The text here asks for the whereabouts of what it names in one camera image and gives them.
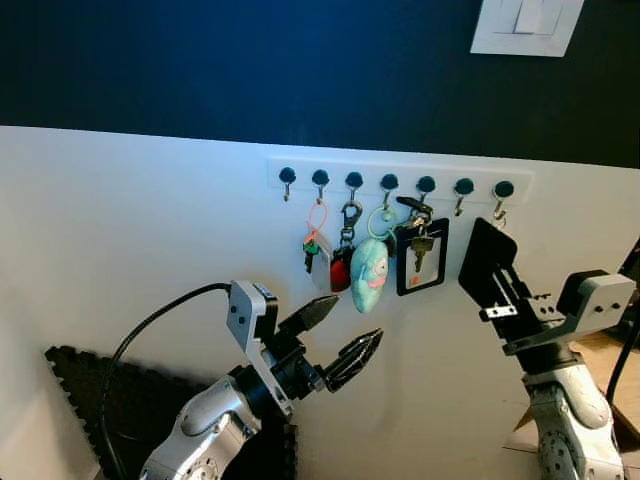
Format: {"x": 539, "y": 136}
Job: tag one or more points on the orange loop key bunch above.
{"x": 312, "y": 246}

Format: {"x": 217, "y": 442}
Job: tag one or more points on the black and brass keys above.
{"x": 420, "y": 248}

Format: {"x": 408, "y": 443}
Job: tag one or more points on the black foam floor mat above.
{"x": 130, "y": 400}

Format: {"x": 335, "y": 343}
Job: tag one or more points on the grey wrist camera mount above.
{"x": 600, "y": 298}
{"x": 245, "y": 318}

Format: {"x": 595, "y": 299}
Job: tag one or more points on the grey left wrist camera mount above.
{"x": 245, "y": 318}

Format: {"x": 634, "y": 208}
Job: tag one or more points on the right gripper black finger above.
{"x": 510, "y": 252}
{"x": 482, "y": 258}

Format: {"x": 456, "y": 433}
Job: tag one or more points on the black knob key hook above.
{"x": 320, "y": 177}
{"x": 287, "y": 175}
{"x": 389, "y": 181}
{"x": 464, "y": 186}
{"x": 504, "y": 188}
{"x": 354, "y": 180}
{"x": 426, "y": 184}

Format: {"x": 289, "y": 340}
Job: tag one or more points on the black chair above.
{"x": 632, "y": 262}

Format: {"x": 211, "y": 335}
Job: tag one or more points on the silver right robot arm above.
{"x": 570, "y": 420}

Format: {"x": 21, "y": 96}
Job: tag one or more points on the wooden table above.
{"x": 610, "y": 385}

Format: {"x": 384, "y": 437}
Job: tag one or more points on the black frame card holder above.
{"x": 440, "y": 255}

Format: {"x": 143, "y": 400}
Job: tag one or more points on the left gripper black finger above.
{"x": 358, "y": 356}
{"x": 315, "y": 314}

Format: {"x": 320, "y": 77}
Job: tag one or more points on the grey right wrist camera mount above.
{"x": 600, "y": 298}

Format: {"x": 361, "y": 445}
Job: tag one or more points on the white wall key rack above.
{"x": 300, "y": 165}

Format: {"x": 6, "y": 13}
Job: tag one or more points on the white wall light switch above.
{"x": 525, "y": 25}

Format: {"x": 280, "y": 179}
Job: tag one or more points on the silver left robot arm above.
{"x": 205, "y": 430}

